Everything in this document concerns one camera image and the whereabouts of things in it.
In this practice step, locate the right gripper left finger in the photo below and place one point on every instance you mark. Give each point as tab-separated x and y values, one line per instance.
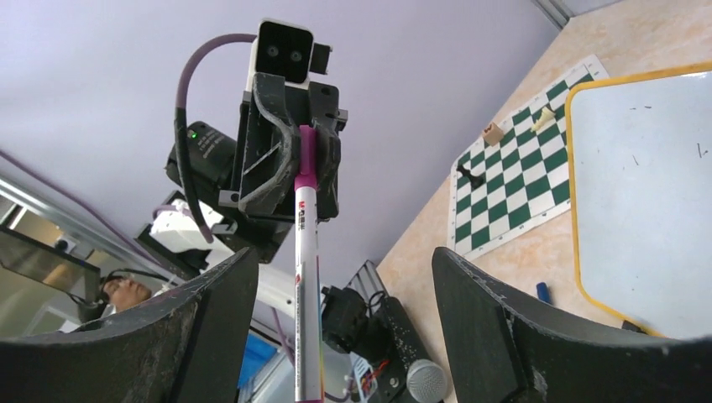
185	345

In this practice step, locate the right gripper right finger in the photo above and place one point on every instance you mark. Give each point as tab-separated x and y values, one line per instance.
504	345

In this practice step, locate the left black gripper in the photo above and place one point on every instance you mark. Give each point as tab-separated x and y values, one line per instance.
267	150

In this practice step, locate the magenta marker body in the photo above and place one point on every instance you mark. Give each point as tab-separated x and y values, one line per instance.
308	336

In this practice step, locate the magenta marker cap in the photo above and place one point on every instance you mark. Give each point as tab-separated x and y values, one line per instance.
307	173

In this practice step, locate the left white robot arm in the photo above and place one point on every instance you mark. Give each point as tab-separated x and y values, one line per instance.
175	240

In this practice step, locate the yellow-framed whiteboard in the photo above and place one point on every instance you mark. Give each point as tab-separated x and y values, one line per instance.
639	160

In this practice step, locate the blue capped marker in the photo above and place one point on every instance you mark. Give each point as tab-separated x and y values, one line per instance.
543	293

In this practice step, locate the grey microphone ball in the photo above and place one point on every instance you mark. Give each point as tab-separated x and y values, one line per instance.
426	381

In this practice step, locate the person operator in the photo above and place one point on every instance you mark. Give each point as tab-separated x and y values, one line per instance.
123	293

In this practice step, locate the green white chess mat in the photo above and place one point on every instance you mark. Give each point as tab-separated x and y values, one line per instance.
526	180

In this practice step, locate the black chess piece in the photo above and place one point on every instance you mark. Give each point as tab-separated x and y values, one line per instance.
475	181

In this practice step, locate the wooden cube chess piece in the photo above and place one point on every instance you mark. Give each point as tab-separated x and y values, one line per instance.
492	134

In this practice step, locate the cream chess piece middle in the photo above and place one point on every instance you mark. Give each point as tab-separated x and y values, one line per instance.
546	115

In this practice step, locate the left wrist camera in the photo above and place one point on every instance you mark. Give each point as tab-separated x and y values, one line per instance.
287	50

